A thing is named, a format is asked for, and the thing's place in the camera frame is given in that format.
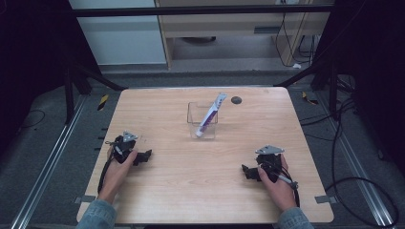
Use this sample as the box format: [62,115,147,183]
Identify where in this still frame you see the dark curtain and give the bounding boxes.
[313,0,405,177]
[0,0,100,156]

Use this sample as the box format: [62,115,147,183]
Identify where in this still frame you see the aluminium floor rail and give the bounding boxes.
[9,94,90,229]
[314,91,396,228]

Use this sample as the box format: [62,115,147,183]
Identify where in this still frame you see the person's right hand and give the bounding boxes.
[256,154,298,213]

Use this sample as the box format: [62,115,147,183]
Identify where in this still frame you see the yellow and black tape strip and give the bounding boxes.
[301,91,320,106]
[96,94,110,112]

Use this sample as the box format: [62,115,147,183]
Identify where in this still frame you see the white and purple toothpaste tube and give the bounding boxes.
[194,92,228,138]

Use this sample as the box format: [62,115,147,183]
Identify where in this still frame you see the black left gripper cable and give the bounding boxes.
[96,140,119,195]

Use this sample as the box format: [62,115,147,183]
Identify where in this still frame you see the white cabinet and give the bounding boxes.
[68,0,167,67]

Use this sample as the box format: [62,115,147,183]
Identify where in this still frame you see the black metal stand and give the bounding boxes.
[62,61,129,126]
[272,58,341,121]

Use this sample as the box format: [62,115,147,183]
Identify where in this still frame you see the clear plastic container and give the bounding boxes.
[186,101,220,140]

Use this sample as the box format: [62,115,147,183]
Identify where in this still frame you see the black cables under desk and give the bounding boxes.
[274,11,321,69]

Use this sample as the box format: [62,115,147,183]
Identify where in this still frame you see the black horizontal frame bar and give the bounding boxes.
[68,4,336,18]

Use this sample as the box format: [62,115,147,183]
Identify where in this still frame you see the light wooden desk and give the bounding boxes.
[154,0,330,70]

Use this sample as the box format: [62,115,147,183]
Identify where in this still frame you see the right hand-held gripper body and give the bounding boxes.
[255,144,286,184]

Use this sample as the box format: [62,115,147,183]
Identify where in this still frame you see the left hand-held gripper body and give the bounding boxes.
[107,130,139,165]

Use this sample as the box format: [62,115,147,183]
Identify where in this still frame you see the person's left hand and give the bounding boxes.
[96,148,139,205]

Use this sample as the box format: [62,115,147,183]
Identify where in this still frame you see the long black floor cable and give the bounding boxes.
[299,74,401,229]

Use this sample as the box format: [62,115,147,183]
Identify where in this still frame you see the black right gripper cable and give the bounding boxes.
[263,160,301,208]

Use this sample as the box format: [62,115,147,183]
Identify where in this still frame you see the thin black floor cable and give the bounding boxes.
[19,109,47,130]

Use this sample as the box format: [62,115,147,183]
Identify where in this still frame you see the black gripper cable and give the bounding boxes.
[263,160,301,208]
[96,140,119,195]

